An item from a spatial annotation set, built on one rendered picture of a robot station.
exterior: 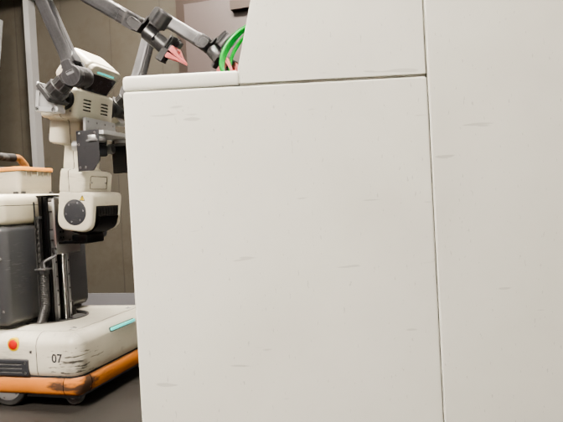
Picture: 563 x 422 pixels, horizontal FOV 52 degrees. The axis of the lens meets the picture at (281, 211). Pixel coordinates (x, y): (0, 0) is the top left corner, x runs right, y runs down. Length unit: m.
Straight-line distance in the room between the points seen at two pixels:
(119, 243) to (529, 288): 3.50
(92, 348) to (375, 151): 1.54
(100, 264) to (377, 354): 3.48
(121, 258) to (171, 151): 3.26
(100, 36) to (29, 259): 2.35
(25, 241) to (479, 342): 1.88
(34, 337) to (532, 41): 1.93
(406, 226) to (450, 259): 0.10
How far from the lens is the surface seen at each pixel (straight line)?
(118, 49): 4.45
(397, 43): 1.16
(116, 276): 4.40
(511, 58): 1.21
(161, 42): 2.19
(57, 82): 2.36
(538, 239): 1.21
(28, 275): 2.57
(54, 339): 2.34
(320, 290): 1.11
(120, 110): 2.72
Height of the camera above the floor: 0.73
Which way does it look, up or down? 1 degrees down
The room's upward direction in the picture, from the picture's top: 3 degrees counter-clockwise
